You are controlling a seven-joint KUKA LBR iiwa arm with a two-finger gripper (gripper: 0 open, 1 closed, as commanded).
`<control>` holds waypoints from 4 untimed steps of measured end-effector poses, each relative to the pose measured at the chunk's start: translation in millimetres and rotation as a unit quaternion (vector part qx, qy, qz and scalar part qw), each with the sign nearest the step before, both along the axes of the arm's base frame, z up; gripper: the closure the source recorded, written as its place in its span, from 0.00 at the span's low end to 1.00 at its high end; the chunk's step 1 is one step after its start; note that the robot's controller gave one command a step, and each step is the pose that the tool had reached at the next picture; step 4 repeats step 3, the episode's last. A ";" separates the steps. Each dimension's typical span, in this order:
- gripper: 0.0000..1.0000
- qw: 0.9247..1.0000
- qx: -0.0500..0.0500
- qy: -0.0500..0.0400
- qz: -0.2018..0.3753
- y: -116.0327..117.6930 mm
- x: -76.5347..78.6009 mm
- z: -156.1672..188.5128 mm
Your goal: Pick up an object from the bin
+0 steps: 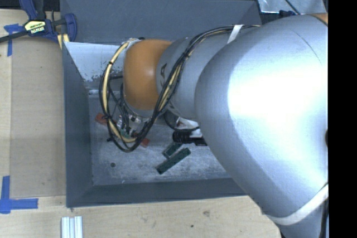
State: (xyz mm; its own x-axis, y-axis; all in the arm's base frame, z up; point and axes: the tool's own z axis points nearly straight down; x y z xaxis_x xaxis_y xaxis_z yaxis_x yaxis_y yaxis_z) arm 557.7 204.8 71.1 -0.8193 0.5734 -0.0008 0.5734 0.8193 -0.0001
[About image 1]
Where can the red-brown flat block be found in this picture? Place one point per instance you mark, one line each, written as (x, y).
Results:
(98, 119)

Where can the dark green flat block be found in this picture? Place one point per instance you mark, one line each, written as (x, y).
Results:
(175, 159)
(170, 150)

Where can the pale wood flat board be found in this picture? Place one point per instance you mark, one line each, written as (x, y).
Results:
(36, 120)

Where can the grey metal bin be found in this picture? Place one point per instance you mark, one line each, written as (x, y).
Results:
(139, 14)

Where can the black cylinder on white bracket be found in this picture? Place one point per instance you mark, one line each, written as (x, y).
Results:
(180, 136)

